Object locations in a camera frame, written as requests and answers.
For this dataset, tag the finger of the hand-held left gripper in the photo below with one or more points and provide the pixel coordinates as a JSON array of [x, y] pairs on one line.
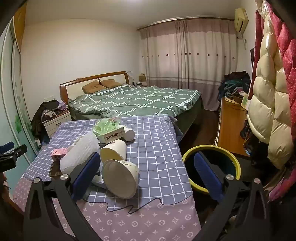
[[13, 154], [6, 147]]

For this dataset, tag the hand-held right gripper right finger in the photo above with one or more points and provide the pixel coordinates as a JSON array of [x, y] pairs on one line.
[[205, 171]]

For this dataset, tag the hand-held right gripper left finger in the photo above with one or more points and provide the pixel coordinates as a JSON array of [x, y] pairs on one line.
[[85, 176]]

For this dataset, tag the white paper piece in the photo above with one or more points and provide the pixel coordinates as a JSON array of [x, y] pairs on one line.
[[99, 182]]

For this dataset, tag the yellow rimmed dark trash bin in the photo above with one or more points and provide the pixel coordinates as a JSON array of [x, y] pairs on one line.
[[223, 160]]

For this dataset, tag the white foam net wrap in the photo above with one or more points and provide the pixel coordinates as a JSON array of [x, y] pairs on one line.
[[78, 150]]

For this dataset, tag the brown plastic tray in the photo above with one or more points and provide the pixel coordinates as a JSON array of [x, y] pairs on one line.
[[55, 171]]

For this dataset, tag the pink carton box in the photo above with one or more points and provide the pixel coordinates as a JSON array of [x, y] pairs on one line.
[[59, 154]]

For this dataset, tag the large white paper bowl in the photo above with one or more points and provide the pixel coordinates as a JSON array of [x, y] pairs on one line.
[[129, 172]]

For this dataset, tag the printed cardboard food box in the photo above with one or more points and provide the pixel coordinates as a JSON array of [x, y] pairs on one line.
[[111, 136]]

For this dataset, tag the green plastic bag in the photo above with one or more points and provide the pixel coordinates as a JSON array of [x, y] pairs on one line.
[[104, 126]]

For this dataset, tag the small white paper cup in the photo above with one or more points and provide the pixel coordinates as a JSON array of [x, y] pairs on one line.
[[129, 134]]

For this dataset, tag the black jacket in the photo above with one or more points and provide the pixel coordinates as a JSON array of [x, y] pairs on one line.
[[38, 118]]

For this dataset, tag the blue checked tablecloth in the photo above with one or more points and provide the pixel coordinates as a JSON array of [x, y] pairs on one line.
[[157, 157]]

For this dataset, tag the white nightstand with drawers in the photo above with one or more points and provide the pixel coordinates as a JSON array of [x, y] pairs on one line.
[[57, 125]]

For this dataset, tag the sliding door wardrobe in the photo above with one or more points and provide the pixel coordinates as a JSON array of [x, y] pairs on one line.
[[13, 92]]

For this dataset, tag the purple floral clothes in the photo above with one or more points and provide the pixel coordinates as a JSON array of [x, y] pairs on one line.
[[62, 106]]

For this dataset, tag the pink patterned cloth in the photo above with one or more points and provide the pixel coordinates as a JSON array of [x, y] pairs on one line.
[[143, 224]]

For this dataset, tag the pink floral cloth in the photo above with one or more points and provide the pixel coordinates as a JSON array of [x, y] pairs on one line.
[[283, 183]]

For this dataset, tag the green book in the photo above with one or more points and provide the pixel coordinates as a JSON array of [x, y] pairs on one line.
[[244, 102]]

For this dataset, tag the brown pillow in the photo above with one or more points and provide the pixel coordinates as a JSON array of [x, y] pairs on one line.
[[112, 83], [92, 87]]

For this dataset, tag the pile of dark clothes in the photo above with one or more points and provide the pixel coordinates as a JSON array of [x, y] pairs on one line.
[[233, 85]]

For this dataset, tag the cream puffer jacket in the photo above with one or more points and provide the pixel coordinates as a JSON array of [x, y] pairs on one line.
[[266, 104]]

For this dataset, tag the green checked duvet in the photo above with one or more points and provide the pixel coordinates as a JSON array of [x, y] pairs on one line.
[[138, 99]]

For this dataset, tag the wooden bed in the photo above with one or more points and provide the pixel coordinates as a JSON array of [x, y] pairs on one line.
[[92, 80]]

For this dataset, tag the white bedside lamp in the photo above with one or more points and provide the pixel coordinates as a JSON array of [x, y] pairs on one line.
[[130, 77]]

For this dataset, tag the small cardboard box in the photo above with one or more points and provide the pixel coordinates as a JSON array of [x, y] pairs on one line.
[[142, 77]]

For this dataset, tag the pink and white curtain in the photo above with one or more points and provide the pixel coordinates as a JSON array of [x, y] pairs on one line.
[[185, 58]]

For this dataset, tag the black television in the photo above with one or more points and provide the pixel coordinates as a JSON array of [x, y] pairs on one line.
[[252, 61]]

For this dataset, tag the dark red coat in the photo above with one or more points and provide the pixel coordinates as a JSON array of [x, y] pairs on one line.
[[257, 46]]

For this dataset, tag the red quilted jacket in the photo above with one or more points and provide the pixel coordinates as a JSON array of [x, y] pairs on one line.
[[286, 46]]

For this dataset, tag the wooden curtain rod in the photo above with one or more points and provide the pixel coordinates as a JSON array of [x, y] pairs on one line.
[[185, 19]]

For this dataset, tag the beige air conditioner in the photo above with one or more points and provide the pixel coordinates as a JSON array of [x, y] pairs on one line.
[[240, 20]]

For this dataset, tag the white wall socket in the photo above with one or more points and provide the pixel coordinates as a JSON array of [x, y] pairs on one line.
[[49, 98]]

